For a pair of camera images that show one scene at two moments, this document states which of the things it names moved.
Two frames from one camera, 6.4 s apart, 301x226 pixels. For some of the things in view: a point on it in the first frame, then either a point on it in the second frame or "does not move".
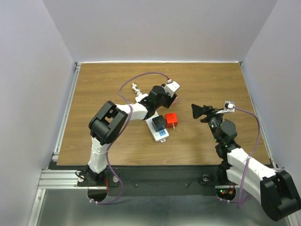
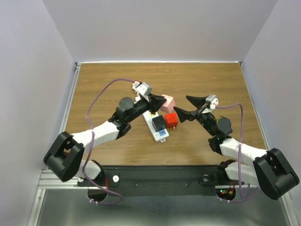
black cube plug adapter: (159, 123) does not move
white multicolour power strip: (161, 135) does not move
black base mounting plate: (152, 180) does not move
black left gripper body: (166, 100) → (146, 104)
